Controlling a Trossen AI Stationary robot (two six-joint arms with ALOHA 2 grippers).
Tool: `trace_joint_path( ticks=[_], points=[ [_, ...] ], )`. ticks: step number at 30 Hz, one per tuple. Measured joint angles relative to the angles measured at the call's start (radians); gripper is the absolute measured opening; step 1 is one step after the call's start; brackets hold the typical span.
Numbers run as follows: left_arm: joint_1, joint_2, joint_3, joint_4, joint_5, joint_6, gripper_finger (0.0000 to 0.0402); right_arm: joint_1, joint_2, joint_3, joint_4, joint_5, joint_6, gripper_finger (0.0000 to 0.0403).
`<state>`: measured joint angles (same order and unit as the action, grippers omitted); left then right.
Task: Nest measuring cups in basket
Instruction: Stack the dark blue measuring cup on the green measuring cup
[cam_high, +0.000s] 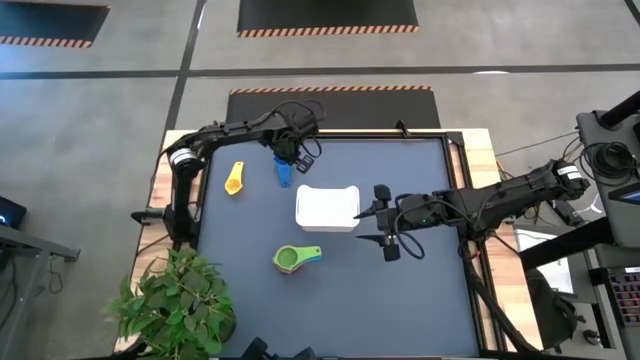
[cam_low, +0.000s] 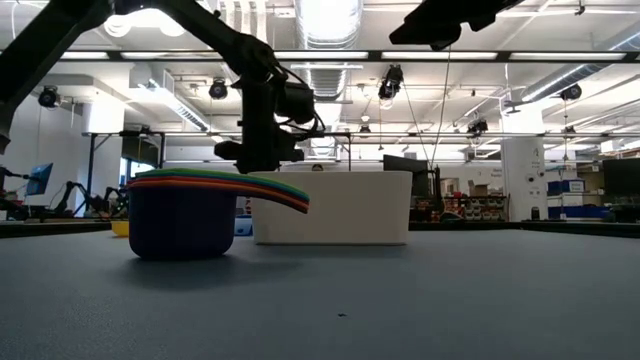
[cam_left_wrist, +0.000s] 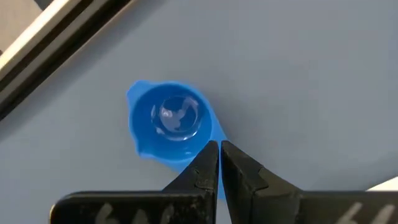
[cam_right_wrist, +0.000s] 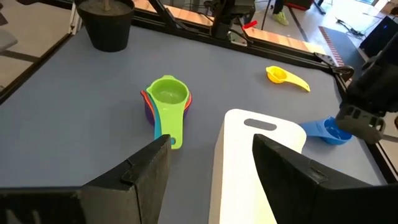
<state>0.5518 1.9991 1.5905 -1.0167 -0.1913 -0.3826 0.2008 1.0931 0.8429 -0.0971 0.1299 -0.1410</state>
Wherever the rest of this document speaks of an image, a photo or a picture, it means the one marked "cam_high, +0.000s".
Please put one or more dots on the green leafy plant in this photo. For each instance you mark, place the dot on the green leafy plant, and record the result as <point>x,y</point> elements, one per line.
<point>175,300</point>

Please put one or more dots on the black table frame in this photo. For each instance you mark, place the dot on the black table frame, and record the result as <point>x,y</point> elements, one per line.
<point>350,135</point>

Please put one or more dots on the black bag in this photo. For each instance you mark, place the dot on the black bag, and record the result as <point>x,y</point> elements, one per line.
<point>552,310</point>

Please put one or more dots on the grey equipment cart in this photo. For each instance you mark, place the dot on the grey equipment cart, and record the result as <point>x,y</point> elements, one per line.
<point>615,205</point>

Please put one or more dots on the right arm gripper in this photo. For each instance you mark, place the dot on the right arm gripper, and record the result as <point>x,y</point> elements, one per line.
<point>415,212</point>

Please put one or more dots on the blue measuring cup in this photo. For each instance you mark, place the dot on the blue measuring cup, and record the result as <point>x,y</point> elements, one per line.
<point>283,175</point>

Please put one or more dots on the yellow measuring cup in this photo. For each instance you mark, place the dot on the yellow measuring cup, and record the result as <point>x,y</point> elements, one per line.
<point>234,184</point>

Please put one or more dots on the green measuring cup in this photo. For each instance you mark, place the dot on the green measuring cup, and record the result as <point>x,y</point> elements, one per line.
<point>287,257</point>

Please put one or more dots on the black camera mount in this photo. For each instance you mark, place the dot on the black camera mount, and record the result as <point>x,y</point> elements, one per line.
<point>260,350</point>

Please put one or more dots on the teal measuring cup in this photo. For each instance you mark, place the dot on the teal measuring cup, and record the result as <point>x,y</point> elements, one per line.
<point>312,259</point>

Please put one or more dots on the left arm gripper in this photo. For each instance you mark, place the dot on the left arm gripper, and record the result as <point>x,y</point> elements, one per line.
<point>295,135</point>

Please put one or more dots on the white plastic basket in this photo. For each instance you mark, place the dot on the white plastic basket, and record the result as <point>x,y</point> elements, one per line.
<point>327,207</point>

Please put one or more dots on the black floor mat striped edge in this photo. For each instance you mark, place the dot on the black floor mat striped edge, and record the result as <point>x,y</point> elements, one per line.
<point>45,22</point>
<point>327,15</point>
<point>330,110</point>

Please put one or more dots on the black device with screen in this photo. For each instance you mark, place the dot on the black device with screen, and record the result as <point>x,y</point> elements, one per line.
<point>11,212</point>

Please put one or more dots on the backlit keyboard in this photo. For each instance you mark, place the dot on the backlit keyboard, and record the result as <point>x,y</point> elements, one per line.
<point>627,297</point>

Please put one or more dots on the grey metal desk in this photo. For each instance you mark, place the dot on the grey metal desk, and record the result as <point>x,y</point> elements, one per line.
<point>25,260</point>

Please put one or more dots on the orange measuring cup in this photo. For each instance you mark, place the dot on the orange measuring cup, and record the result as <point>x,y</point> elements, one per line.
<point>285,271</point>

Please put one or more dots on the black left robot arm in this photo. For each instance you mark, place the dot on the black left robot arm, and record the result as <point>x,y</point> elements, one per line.
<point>182,195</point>

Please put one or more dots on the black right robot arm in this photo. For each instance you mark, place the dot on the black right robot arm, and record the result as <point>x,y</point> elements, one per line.
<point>500,197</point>

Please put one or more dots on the white paper sheet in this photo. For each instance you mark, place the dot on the white paper sheet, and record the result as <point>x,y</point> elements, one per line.
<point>550,270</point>

